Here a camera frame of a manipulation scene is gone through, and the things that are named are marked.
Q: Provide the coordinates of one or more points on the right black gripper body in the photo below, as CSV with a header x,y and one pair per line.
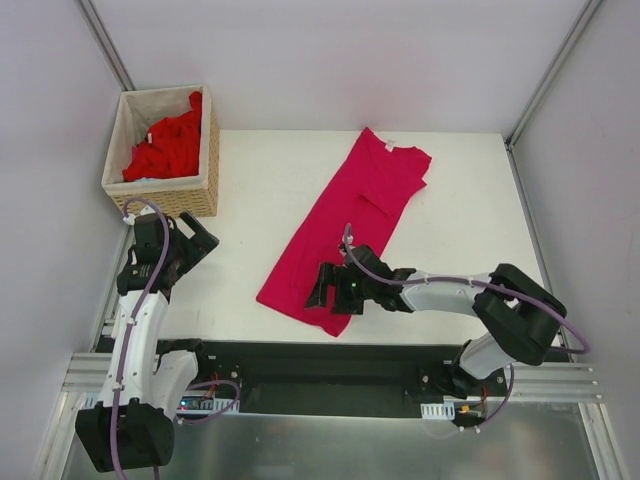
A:
x,y
338,288

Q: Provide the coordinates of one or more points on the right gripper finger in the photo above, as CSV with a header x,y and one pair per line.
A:
x,y
348,307
326,278

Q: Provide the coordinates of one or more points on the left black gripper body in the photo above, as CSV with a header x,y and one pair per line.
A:
x,y
185,246

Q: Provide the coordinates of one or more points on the magenta t shirt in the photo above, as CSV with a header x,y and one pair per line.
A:
x,y
370,192

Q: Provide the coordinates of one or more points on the wicker laundry basket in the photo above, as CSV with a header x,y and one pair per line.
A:
x,y
137,111

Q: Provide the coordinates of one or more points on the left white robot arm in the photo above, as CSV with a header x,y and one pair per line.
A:
x,y
131,424

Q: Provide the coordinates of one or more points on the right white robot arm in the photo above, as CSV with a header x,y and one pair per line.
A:
x,y
520,316

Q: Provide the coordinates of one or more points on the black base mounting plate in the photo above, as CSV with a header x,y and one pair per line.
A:
x,y
331,380

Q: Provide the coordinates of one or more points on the red t shirt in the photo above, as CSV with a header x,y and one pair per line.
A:
x,y
171,148

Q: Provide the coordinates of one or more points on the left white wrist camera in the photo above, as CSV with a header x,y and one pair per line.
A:
x,y
130,218

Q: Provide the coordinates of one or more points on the right white cable duct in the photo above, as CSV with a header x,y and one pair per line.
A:
x,y
444,411

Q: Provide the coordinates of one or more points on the white cable duct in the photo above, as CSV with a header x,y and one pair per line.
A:
x,y
195,405
444,411

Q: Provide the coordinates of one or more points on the left white cable duct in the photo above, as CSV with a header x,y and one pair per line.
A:
x,y
195,405

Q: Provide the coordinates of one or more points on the left aluminium frame post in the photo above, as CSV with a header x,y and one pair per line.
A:
x,y
105,44

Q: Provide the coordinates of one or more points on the aluminium frame post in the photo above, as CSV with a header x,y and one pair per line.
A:
x,y
571,40
105,44

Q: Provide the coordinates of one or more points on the right aluminium frame post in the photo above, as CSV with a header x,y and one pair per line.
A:
x,y
571,40

